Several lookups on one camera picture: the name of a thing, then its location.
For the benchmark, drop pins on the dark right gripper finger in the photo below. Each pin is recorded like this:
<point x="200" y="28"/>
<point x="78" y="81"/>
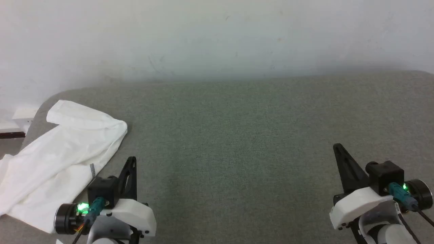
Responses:
<point x="343" y="169"/>
<point x="356" y="173"/>

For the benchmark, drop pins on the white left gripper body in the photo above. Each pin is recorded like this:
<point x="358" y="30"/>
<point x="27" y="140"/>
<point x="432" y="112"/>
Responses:
<point x="135" y="217"/>

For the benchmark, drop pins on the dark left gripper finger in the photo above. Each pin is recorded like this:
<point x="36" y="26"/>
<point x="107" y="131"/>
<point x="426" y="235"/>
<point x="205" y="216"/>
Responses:
<point x="133" y="186"/>
<point x="120" y="184"/>

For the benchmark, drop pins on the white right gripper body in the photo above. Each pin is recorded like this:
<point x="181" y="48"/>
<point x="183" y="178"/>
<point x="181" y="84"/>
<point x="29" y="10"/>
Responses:
<point x="359" y="205"/>

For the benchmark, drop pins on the white garment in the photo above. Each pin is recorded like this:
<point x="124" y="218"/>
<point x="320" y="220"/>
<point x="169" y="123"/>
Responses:
<point x="51" y="162"/>

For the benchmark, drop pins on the grey fabric sofa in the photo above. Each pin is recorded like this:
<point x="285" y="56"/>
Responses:
<point x="237" y="152"/>

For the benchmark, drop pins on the dark brown skirting strip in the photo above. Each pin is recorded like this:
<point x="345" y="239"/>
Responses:
<point x="12" y="135"/>

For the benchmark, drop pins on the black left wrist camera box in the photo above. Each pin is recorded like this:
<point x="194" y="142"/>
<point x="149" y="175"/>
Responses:
<point x="101" y="189"/>

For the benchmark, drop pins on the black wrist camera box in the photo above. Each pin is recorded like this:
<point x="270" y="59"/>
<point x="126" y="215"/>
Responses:
<point x="386" y="174"/>
<point x="101" y="189"/>

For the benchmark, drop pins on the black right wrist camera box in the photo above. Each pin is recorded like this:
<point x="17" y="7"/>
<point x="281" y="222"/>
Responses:
<point x="386" y="174"/>

